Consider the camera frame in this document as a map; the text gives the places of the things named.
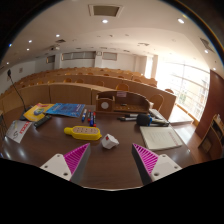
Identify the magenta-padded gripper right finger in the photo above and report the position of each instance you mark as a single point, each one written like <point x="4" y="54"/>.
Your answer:
<point x="150" y="163"/>

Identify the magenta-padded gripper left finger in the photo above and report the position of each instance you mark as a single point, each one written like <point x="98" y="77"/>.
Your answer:
<point x="71" y="163"/>

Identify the white charger with red square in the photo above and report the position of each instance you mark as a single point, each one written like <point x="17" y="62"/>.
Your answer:
<point x="109" y="141"/>

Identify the white paper notebook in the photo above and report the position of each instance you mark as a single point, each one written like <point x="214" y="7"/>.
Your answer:
<point x="160" y="138"/>

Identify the black handheld microphone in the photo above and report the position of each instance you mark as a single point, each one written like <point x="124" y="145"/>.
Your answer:
<point x="145" y="120"/>

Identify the blue whiteboard marker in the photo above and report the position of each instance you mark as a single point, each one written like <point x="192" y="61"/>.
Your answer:
<point x="91" y="120"/>
<point x="84" y="115"/>

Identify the grey whiteboard eraser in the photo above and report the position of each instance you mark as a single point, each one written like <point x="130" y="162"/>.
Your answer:
<point x="156" y="114"/>

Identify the red whiteboard marker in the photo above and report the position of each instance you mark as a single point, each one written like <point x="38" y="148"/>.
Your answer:
<point x="94" y="119"/>
<point x="89" y="116"/>

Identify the black marker pen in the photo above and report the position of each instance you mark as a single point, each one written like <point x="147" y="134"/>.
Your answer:
<point x="126" y="118"/>
<point x="131" y="115"/>

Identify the black remote control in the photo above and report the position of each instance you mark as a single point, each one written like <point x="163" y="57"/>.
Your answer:
<point x="42" y="121"/>

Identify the blue booklet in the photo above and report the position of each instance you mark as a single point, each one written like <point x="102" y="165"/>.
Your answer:
<point x="66" y="109"/>

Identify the wooden desk organizer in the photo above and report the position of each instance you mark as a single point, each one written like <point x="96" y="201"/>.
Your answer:
<point x="130" y="105"/>

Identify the white and red paper card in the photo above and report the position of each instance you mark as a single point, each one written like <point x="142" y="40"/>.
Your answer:
<point x="18" y="130"/>

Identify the wooden shelf unit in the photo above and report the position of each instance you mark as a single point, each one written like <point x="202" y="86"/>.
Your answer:
<point x="211" y="140"/>

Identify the group of wooden chairs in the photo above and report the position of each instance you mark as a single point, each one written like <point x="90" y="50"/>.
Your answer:
<point x="122" y="87"/>

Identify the large bright window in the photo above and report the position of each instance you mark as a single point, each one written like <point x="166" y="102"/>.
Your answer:
<point x="186" y="86"/>

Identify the black gooseneck microphone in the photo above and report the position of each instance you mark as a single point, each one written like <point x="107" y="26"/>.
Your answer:
<point x="9" y="72"/>

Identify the ceiling projector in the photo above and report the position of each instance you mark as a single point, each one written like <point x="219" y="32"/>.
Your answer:
<point x="55" y="48"/>

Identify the dark slatted ceiling vent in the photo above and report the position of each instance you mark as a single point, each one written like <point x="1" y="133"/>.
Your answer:
<point x="206" y="44"/>

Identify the group of ceiling lights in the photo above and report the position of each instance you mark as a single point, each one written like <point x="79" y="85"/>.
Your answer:
<point x="105" y="21"/>

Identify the large square ceiling vent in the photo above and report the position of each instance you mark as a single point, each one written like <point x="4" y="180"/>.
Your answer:
<point x="105" y="10"/>

